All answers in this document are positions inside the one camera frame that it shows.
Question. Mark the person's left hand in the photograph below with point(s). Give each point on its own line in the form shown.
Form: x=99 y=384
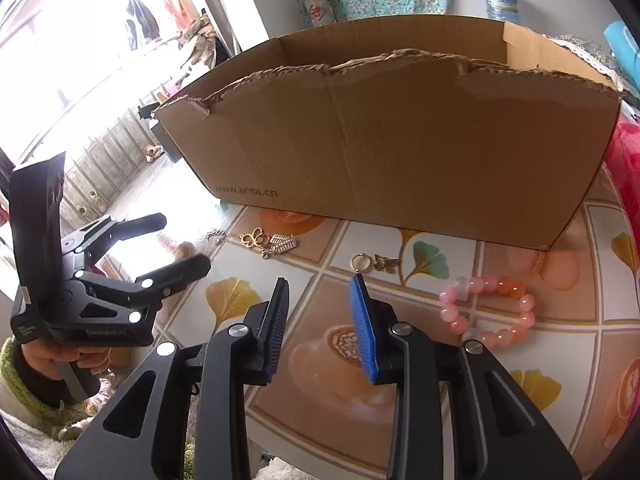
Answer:
x=45 y=357

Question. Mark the brown patterned cloth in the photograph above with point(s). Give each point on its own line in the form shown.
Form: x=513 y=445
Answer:
x=200 y=40

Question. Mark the pink printed blanket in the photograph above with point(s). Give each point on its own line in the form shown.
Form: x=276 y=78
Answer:
x=627 y=160

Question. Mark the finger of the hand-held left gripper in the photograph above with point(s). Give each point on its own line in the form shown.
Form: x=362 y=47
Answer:
x=175 y=272
x=135 y=225

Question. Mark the green lace-trimmed pillow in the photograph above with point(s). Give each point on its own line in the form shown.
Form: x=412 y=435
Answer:
x=585 y=50

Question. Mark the dark hanging jacket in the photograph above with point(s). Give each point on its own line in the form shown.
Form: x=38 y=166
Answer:
x=142 y=20

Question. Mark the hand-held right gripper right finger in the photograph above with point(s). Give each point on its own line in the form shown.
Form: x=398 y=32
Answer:
x=362 y=330

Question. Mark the brown cardboard box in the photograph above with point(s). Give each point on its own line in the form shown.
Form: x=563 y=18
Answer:
x=400 y=160

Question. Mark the gold abacus charm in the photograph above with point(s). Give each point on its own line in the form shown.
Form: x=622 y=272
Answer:
x=282 y=243

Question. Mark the red diamond pattern pillow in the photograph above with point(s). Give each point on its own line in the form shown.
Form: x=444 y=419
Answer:
x=317 y=7

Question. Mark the tile pattern tablecloth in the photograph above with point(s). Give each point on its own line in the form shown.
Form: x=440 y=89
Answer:
x=325 y=240

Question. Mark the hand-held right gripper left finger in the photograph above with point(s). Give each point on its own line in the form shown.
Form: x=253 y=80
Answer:
x=277 y=330

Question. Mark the beige shoes pair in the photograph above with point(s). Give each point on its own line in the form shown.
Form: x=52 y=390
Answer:
x=155 y=152
x=95 y=200

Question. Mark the green fuzzy cloth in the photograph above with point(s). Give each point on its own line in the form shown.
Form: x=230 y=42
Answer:
x=191 y=460

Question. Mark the metal balcony railing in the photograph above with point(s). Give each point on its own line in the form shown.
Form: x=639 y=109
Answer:
x=100 y=160

